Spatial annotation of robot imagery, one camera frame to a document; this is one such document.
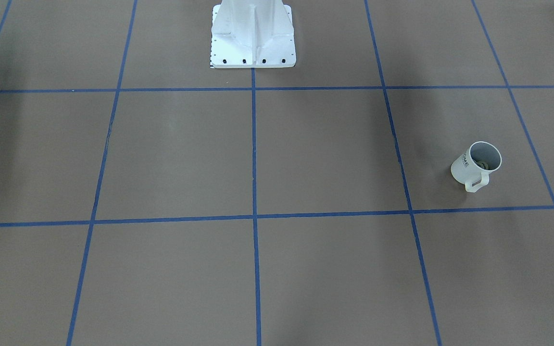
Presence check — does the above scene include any white mug with handle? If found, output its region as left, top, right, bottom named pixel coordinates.
left=450, top=141, right=502, bottom=193

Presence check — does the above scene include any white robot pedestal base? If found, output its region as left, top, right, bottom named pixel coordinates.
left=210, top=0, right=297, bottom=69

